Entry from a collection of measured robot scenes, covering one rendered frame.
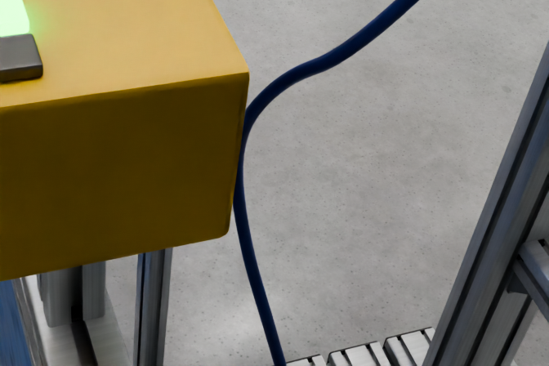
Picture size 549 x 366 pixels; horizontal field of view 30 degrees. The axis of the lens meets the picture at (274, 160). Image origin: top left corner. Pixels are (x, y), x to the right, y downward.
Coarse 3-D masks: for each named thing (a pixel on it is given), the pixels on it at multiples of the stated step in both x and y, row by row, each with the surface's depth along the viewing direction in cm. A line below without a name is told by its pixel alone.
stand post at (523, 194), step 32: (544, 64) 87; (544, 96) 90; (544, 128) 89; (512, 160) 94; (544, 160) 91; (512, 192) 95; (544, 192) 95; (480, 224) 102; (512, 224) 97; (544, 224) 99; (480, 256) 105; (512, 256) 103; (480, 288) 104; (448, 320) 111; (480, 320) 108; (512, 320) 110; (448, 352) 113; (480, 352) 113; (512, 352) 116
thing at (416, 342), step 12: (396, 336) 152; (408, 336) 152; (420, 336) 153; (432, 336) 153; (348, 348) 149; (360, 348) 150; (372, 348) 150; (384, 348) 153; (396, 348) 151; (408, 348) 151; (420, 348) 151; (300, 360) 147; (312, 360) 148; (336, 360) 148; (348, 360) 149; (360, 360) 148; (372, 360) 148; (384, 360) 149; (396, 360) 149; (408, 360) 149; (420, 360) 149
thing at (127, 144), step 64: (64, 0) 37; (128, 0) 37; (192, 0) 38; (64, 64) 34; (128, 64) 35; (192, 64) 35; (0, 128) 33; (64, 128) 34; (128, 128) 35; (192, 128) 36; (0, 192) 35; (64, 192) 36; (128, 192) 38; (192, 192) 39; (0, 256) 37; (64, 256) 39; (128, 256) 40
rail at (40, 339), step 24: (24, 288) 57; (24, 312) 58; (48, 336) 52; (72, 336) 52; (96, 336) 52; (120, 336) 52; (48, 360) 51; (72, 360) 51; (96, 360) 51; (120, 360) 51
